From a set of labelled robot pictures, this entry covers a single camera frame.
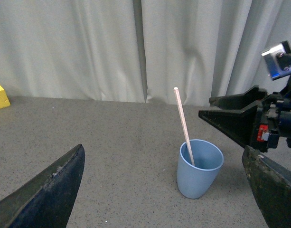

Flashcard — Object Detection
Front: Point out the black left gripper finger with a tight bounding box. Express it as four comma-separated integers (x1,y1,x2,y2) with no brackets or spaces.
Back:
0,144,85,228

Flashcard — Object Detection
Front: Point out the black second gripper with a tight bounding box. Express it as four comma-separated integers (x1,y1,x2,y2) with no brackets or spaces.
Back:
198,75,291,228

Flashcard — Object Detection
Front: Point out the light wooden chopstick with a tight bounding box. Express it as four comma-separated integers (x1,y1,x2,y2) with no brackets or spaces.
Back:
173,87,195,166

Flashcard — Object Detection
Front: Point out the blue plastic cup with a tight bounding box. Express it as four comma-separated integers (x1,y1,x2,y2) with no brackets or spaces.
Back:
177,139,224,199

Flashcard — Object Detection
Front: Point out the grey-white curtain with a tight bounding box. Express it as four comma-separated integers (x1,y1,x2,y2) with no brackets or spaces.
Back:
0,0,291,106

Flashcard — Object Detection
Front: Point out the silver blue wrist camera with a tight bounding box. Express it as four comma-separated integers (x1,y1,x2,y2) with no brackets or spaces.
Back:
261,41,291,81

